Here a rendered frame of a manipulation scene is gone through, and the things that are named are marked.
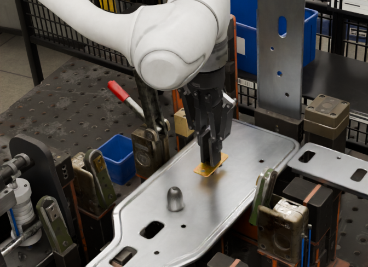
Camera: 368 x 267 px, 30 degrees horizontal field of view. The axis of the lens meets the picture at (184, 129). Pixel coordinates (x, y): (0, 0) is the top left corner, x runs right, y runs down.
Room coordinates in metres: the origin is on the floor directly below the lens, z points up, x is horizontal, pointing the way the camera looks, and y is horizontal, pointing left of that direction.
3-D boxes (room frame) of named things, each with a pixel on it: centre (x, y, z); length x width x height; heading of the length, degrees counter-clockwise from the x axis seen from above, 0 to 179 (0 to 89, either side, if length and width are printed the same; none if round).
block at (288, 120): (1.34, -0.23, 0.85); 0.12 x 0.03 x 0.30; 51
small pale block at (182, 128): (1.28, 0.00, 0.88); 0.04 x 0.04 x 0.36; 51
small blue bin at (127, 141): (1.54, 0.19, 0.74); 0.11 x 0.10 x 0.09; 141
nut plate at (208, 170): (1.14, -0.05, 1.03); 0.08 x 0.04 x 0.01; 141
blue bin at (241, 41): (1.58, -0.19, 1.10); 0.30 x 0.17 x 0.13; 45
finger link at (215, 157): (1.13, -0.06, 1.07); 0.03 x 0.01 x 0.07; 141
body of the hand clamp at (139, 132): (1.24, 0.08, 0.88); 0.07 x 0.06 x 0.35; 51
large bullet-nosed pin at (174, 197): (1.04, 0.03, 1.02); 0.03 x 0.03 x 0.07
